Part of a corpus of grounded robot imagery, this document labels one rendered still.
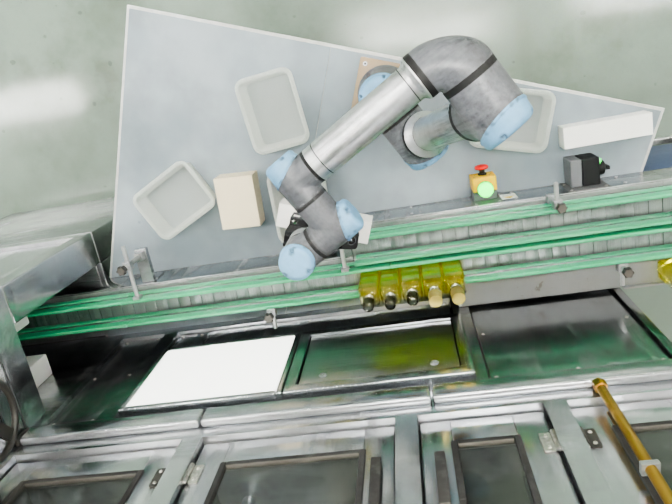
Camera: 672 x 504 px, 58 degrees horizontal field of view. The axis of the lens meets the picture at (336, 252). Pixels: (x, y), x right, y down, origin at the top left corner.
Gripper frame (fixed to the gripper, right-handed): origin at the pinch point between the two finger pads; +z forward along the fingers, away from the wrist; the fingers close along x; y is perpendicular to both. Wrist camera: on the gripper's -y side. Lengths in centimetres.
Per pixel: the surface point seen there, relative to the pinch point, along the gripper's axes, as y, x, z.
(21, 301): 75, 36, -9
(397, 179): -17.7, -7.7, 34.9
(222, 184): 34.0, 2.8, 27.4
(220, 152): 38, -5, 35
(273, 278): 12.7, 24.9, 16.2
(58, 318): 81, 56, 22
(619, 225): -78, -11, 15
